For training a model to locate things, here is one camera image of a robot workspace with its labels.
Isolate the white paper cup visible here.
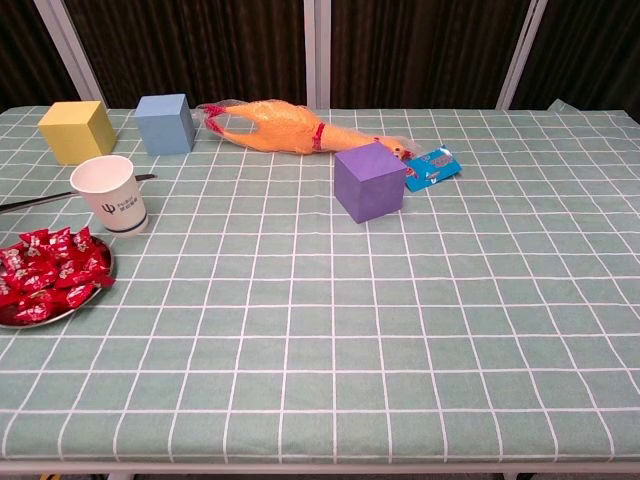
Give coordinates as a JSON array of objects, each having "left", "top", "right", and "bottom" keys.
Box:
[{"left": 69, "top": 154, "right": 150, "bottom": 237}]

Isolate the purple foam cube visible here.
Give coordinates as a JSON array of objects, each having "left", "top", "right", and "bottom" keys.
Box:
[{"left": 333, "top": 141, "right": 407, "bottom": 225}]

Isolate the green checked tablecloth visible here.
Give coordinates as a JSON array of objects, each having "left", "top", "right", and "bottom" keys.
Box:
[{"left": 0, "top": 102, "right": 640, "bottom": 466}]

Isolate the orange rubber chicken toy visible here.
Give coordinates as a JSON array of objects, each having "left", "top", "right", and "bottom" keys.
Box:
[{"left": 193, "top": 98, "right": 419, "bottom": 162}]

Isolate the blue snack packet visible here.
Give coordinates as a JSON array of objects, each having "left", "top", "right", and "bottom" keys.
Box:
[{"left": 402, "top": 144, "right": 464, "bottom": 193}]

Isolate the light blue foam cube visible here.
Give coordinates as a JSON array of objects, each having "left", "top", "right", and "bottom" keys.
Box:
[{"left": 133, "top": 93, "right": 197, "bottom": 156}]

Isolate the metal bowl of red candies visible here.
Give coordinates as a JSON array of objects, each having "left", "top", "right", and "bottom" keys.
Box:
[{"left": 0, "top": 234, "right": 116, "bottom": 330}]

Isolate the dark brown partition panel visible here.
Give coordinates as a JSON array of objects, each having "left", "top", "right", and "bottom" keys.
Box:
[
  {"left": 509, "top": 0, "right": 640, "bottom": 124},
  {"left": 329, "top": 0, "right": 531, "bottom": 109},
  {"left": 64, "top": 0, "right": 307, "bottom": 109},
  {"left": 0, "top": 0, "right": 81, "bottom": 114}
]

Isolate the yellow foam cube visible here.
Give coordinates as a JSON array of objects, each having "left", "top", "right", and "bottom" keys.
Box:
[{"left": 37, "top": 100, "right": 117, "bottom": 166}]

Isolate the silver table knife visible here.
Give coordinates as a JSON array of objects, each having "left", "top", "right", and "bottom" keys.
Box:
[{"left": 0, "top": 173, "right": 159, "bottom": 215}]

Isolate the white partition frame post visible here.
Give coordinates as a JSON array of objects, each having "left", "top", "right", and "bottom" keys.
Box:
[
  {"left": 496, "top": 0, "right": 549, "bottom": 110},
  {"left": 303, "top": 0, "right": 332, "bottom": 110},
  {"left": 33, "top": 0, "right": 107, "bottom": 107}
]

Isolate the white table frame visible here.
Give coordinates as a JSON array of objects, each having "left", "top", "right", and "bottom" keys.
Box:
[{"left": 0, "top": 462, "right": 640, "bottom": 480}]

